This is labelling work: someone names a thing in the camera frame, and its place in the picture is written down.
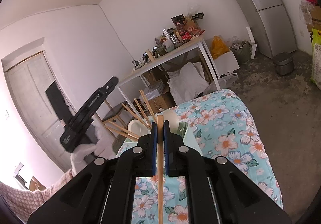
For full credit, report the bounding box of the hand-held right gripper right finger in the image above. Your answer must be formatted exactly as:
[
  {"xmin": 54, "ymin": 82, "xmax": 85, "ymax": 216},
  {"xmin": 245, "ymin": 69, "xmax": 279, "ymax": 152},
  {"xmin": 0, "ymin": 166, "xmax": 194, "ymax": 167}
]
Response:
[{"xmin": 163, "ymin": 120, "xmax": 293, "ymax": 224}]

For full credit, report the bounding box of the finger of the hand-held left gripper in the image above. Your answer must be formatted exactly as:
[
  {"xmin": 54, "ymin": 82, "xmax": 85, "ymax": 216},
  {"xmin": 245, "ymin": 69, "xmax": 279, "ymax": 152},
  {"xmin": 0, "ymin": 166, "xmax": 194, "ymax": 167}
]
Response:
[{"xmin": 75, "ymin": 76, "xmax": 119, "ymax": 124}]

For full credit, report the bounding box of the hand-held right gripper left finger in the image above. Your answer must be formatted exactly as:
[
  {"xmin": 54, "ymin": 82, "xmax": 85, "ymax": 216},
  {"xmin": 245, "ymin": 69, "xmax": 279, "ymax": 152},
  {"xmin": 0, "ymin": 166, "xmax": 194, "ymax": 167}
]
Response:
[{"xmin": 27, "ymin": 122, "xmax": 159, "ymax": 224}]

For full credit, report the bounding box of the mint green utensil holder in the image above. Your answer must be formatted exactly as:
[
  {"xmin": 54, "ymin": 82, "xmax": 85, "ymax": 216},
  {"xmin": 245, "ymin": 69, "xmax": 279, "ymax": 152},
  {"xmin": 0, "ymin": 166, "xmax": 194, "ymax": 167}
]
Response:
[{"xmin": 118, "ymin": 124, "xmax": 203, "ymax": 158}]

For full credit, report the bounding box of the pile of bamboo chopsticks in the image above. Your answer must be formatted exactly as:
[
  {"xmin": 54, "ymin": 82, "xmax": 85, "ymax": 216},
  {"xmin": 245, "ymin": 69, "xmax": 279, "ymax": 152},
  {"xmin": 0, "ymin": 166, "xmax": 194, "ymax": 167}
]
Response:
[{"xmin": 104, "ymin": 90, "xmax": 157, "ymax": 139}]

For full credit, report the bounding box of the single bamboo chopstick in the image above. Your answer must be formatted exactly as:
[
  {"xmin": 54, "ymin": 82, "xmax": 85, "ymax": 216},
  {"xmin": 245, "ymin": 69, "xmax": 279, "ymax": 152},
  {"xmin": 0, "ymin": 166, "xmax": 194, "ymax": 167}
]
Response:
[{"xmin": 157, "ymin": 114, "xmax": 165, "ymax": 224}]

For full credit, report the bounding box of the person's left forearm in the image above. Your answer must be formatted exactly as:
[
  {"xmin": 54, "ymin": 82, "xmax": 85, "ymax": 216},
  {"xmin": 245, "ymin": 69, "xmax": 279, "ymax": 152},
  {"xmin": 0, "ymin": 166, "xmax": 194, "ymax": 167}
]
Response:
[{"xmin": 0, "ymin": 169, "xmax": 74, "ymax": 217}]

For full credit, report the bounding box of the person's left hand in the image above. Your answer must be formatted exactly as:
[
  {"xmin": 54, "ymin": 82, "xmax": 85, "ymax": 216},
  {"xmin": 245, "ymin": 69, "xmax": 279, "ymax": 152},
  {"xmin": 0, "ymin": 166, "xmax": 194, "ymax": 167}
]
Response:
[{"xmin": 70, "ymin": 124, "xmax": 116, "ymax": 177}]

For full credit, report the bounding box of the wooden chair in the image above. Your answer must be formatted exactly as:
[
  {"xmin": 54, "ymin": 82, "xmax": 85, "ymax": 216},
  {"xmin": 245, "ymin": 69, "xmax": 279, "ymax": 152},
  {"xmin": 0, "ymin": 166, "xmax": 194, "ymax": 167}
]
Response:
[{"xmin": 102, "ymin": 100, "xmax": 131, "ymax": 139}]

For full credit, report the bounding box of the dark green utensil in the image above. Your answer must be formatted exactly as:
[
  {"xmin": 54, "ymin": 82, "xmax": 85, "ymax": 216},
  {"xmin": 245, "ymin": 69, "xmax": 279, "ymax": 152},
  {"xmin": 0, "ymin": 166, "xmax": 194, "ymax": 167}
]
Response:
[{"xmin": 176, "ymin": 122, "xmax": 188, "ymax": 139}]

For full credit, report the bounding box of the cream round spoon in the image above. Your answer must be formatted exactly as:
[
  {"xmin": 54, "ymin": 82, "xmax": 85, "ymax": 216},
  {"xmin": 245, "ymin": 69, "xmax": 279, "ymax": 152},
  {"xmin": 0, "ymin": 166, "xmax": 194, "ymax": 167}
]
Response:
[{"xmin": 164, "ymin": 111, "xmax": 180, "ymax": 133}]

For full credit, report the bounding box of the brown cardboard box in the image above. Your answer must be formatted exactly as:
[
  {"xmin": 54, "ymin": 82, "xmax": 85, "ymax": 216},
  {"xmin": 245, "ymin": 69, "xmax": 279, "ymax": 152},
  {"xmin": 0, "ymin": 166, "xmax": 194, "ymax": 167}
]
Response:
[{"xmin": 145, "ymin": 96, "xmax": 176, "ymax": 114}]

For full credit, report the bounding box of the grey storage box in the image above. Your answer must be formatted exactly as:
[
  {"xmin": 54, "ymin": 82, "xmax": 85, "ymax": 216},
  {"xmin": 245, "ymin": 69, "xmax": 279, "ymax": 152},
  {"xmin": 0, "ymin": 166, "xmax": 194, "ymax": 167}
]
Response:
[{"xmin": 144, "ymin": 81, "xmax": 165, "ymax": 100}]

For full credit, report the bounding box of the floral blue blanket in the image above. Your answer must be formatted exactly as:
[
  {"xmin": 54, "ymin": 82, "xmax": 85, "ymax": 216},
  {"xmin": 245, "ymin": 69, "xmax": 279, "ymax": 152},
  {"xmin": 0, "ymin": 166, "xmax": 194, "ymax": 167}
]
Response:
[{"xmin": 115, "ymin": 89, "xmax": 284, "ymax": 224}]

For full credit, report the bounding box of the white door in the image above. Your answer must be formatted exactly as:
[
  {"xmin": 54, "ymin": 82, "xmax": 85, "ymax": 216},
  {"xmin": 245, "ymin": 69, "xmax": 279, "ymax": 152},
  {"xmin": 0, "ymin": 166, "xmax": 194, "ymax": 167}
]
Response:
[{"xmin": 2, "ymin": 51, "xmax": 76, "ymax": 169}]

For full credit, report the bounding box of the white stuffed sack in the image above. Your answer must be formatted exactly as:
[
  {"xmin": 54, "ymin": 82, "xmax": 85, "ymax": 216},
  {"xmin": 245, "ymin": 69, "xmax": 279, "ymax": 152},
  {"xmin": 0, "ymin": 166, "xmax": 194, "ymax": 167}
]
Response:
[{"xmin": 167, "ymin": 62, "xmax": 210, "ymax": 104}]

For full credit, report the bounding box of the white table with wooden top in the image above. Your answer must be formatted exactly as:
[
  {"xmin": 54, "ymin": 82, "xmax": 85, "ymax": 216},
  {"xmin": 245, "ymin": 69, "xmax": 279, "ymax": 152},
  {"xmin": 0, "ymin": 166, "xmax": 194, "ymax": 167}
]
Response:
[{"xmin": 117, "ymin": 37, "xmax": 221, "ymax": 104}]

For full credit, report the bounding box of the white plastic bag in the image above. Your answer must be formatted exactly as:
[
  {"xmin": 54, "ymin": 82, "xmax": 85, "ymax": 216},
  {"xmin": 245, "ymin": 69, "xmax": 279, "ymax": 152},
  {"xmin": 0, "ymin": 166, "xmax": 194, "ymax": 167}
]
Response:
[{"xmin": 206, "ymin": 73, "xmax": 237, "ymax": 91}]

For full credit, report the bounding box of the white cardboard box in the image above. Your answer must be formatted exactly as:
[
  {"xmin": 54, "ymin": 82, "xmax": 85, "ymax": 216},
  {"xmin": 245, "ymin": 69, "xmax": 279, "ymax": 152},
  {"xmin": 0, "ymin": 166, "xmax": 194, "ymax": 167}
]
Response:
[{"xmin": 213, "ymin": 50, "xmax": 240, "ymax": 80}]

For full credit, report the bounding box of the brown bottle with red cap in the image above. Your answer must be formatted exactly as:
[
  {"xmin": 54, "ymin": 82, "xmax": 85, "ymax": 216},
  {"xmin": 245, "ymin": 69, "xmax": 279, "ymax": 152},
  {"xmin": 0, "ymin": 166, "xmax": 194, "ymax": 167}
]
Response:
[{"xmin": 176, "ymin": 22, "xmax": 185, "ymax": 42}]

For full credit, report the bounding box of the black box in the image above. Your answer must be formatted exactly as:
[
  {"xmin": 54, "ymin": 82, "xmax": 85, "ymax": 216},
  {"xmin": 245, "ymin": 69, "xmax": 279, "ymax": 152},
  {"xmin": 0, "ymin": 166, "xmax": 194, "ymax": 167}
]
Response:
[{"xmin": 171, "ymin": 14, "xmax": 186, "ymax": 25}]

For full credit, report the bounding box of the orange plastic bag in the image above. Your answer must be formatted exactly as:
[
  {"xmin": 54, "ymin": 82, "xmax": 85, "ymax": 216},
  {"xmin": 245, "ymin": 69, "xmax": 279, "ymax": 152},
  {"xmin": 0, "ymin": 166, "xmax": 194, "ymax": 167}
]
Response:
[{"xmin": 210, "ymin": 36, "xmax": 230, "ymax": 60}]

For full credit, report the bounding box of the green bag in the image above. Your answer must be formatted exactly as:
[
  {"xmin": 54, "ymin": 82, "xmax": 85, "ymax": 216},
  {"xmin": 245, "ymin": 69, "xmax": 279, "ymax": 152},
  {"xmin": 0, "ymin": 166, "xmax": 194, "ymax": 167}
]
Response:
[{"xmin": 234, "ymin": 41, "xmax": 252, "ymax": 64}]

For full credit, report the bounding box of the white leaning board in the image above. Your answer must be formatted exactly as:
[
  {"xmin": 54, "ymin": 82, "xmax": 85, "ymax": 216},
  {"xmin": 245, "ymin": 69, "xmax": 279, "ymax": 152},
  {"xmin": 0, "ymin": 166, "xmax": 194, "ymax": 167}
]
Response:
[{"xmin": 246, "ymin": 27, "xmax": 257, "ymax": 60}]

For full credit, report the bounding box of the grey trash can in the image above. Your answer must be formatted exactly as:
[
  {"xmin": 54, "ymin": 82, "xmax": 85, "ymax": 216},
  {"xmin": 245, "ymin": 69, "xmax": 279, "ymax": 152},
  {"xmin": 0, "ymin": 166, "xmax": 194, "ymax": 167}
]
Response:
[{"xmin": 273, "ymin": 52, "xmax": 294, "ymax": 76}]

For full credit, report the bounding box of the silver refrigerator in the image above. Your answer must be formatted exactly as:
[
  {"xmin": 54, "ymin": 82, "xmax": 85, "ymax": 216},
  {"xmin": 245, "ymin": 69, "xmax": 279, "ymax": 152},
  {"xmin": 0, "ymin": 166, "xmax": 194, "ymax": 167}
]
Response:
[{"xmin": 218, "ymin": 0, "xmax": 298, "ymax": 59}]

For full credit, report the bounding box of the white and green sack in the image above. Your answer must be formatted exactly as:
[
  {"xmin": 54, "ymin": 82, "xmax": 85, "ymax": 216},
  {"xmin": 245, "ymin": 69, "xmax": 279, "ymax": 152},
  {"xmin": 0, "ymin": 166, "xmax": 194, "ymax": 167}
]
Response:
[{"xmin": 310, "ymin": 28, "xmax": 321, "ymax": 86}]

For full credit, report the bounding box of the open cardboard box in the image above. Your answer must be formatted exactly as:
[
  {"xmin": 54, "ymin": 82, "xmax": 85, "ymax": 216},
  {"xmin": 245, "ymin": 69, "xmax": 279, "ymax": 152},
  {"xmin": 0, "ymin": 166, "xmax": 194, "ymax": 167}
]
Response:
[{"xmin": 300, "ymin": 3, "xmax": 321, "ymax": 29}]

